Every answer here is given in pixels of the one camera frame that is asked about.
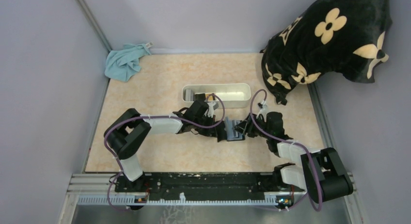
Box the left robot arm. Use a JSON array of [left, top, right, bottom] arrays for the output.
[[104, 100, 226, 182]]

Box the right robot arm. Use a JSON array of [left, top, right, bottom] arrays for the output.
[[233, 112, 354, 205]]

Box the white plastic tray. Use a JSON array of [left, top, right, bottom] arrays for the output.
[[181, 83, 252, 109]]

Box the teal cloth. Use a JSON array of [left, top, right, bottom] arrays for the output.
[[104, 42, 153, 82]]

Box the black floral blanket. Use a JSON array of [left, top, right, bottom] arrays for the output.
[[261, 0, 392, 105]]

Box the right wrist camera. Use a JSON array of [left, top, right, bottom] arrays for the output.
[[257, 100, 269, 117]]

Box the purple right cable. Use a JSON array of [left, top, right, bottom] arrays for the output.
[[250, 89, 323, 212]]

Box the purple cable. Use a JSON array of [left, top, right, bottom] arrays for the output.
[[103, 93, 226, 212], [250, 89, 323, 212]]

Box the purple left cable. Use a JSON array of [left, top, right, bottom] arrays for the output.
[[103, 93, 226, 212]]

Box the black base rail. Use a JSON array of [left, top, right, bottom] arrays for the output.
[[115, 172, 301, 201]]

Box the aluminium frame rail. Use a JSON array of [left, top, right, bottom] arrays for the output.
[[65, 173, 357, 207]]

